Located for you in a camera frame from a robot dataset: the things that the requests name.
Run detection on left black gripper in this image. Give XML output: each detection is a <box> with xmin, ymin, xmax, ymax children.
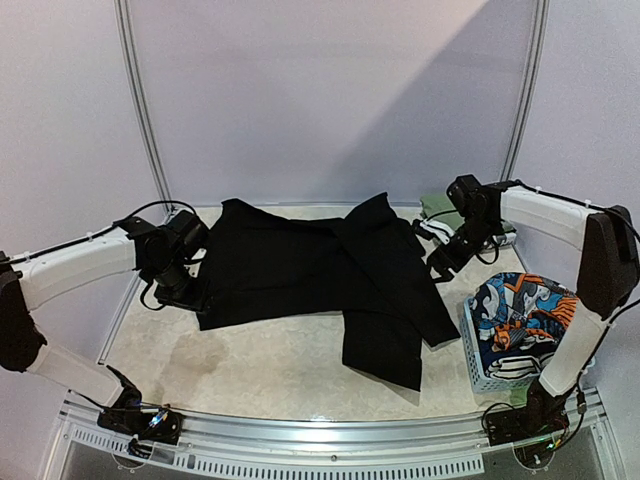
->
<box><xmin>147</xmin><ymin>256</ymin><xmax>215</xmax><ymax>314</ymax></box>

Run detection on black garment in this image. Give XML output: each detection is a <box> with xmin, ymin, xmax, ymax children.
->
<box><xmin>197</xmin><ymin>193</ymin><xmax>459</xmax><ymax>391</ymax></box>

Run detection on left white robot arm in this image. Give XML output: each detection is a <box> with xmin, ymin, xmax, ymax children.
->
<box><xmin>1</xmin><ymin>210</ymin><xmax>209</xmax><ymax>434</ymax></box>

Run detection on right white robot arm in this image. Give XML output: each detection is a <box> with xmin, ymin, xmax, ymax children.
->
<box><xmin>426</xmin><ymin>175</ymin><xmax>639</xmax><ymax>436</ymax></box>

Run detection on folded black white shirt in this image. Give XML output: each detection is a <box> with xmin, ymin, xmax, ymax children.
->
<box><xmin>412</xmin><ymin>219</ymin><xmax>517</xmax><ymax>250</ymax></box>

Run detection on folded green shirt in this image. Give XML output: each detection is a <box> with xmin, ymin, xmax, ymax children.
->
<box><xmin>420</xmin><ymin>194</ymin><xmax>464</xmax><ymax>235</ymax></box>

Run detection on blue orange patterned cloth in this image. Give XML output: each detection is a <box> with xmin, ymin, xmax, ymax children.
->
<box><xmin>470</xmin><ymin>272</ymin><xmax>579</xmax><ymax>356</ymax></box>

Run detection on white striped cloth in basket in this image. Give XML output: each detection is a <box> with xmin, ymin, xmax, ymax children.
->
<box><xmin>484</xmin><ymin>352</ymin><xmax>554</xmax><ymax>383</ymax></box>

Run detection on light blue plastic basket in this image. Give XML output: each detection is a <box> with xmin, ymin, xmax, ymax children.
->
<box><xmin>459</xmin><ymin>297</ymin><xmax>539</xmax><ymax>394</ymax></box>

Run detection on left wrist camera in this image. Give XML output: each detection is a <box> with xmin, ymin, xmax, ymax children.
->
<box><xmin>165</xmin><ymin>210</ymin><xmax>209</xmax><ymax>256</ymax></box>

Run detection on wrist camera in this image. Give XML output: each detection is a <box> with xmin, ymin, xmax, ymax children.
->
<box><xmin>165</xmin><ymin>210</ymin><xmax>209</xmax><ymax>256</ymax></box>
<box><xmin>446</xmin><ymin>174</ymin><xmax>481</xmax><ymax>216</ymax></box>

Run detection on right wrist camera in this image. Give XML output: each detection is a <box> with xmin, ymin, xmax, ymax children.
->
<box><xmin>446</xmin><ymin>174</ymin><xmax>481</xmax><ymax>216</ymax></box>

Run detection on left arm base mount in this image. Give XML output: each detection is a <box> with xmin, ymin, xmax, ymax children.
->
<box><xmin>97</xmin><ymin>404</ymin><xmax>185</xmax><ymax>445</ymax></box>

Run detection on aluminium front rail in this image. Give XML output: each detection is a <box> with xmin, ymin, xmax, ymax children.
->
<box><xmin>42</xmin><ymin>389</ymin><xmax>627</xmax><ymax>479</ymax></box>

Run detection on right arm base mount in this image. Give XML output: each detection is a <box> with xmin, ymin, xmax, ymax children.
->
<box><xmin>481</xmin><ymin>402</ymin><xmax>570</xmax><ymax>446</ymax></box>

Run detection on left aluminium frame post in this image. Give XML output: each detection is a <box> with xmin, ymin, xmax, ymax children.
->
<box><xmin>114</xmin><ymin>0</ymin><xmax>172</xmax><ymax>202</ymax></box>

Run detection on aluminium frame post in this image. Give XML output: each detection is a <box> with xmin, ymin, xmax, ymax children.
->
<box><xmin>500</xmin><ymin>0</ymin><xmax>549</xmax><ymax>181</ymax></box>
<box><xmin>114</xmin><ymin>0</ymin><xmax>172</xmax><ymax>202</ymax></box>

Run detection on right aluminium frame post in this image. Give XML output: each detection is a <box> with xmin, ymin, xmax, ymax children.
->
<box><xmin>500</xmin><ymin>0</ymin><xmax>549</xmax><ymax>181</ymax></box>

